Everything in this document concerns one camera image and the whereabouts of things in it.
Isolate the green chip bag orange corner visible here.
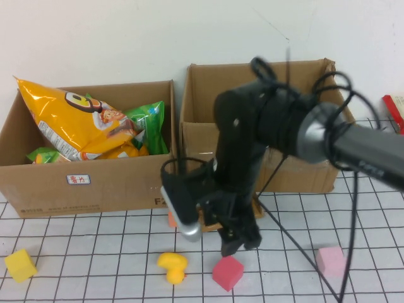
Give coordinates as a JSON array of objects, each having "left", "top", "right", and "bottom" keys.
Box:
[{"left": 27, "top": 146, "right": 72, "bottom": 165}]

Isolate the magenta foam cube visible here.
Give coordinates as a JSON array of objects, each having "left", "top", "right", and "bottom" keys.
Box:
[{"left": 211, "top": 254, "right": 245, "bottom": 292}]

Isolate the white grid tablecloth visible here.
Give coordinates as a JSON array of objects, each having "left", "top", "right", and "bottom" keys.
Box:
[{"left": 0, "top": 117, "right": 404, "bottom": 303}]

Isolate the yellow foam cube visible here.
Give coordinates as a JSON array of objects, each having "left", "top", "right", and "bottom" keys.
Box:
[{"left": 4, "top": 248, "right": 38, "bottom": 283}]

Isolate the green chip bag blue emblem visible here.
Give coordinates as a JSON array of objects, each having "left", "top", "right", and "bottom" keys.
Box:
[{"left": 122, "top": 100, "right": 168, "bottom": 155}]

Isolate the yellow rubber duck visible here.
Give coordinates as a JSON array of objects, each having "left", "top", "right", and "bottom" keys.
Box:
[{"left": 157, "top": 251, "right": 188, "bottom": 285}]

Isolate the pink foam cube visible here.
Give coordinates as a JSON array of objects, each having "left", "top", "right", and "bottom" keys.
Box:
[{"left": 316, "top": 246, "right": 348, "bottom": 278}]

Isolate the brown wafer biscuit packet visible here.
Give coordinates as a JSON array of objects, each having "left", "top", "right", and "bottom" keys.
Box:
[{"left": 197, "top": 201, "right": 265, "bottom": 234}]

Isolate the taped cardboard box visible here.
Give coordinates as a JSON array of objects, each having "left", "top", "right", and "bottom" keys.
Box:
[{"left": 179, "top": 57, "right": 361, "bottom": 193}]

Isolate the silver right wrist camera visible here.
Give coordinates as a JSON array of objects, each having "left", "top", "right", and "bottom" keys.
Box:
[{"left": 160, "top": 176, "right": 203, "bottom": 243}]

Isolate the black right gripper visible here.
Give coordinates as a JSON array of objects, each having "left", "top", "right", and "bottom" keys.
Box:
[{"left": 195, "top": 186, "right": 263, "bottom": 257}]

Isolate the white label red handwriting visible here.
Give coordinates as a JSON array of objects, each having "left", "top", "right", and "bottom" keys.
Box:
[{"left": 66, "top": 174, "right": 92, "bottom": 186}]

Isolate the red snack packet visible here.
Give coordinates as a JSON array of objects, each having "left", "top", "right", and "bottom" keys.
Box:
[{"left": 381, "top": 94, "right": 404, "bottom": 136}]

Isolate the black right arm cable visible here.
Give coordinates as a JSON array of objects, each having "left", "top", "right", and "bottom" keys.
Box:
[{"left": 162, "top": 47, "right": 384, "bottom": 303}]

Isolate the cardboard box with F2 print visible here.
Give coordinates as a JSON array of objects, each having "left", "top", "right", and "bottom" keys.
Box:
[{"left": 0, "top": 79, "right": 180, "bottom": 219}]

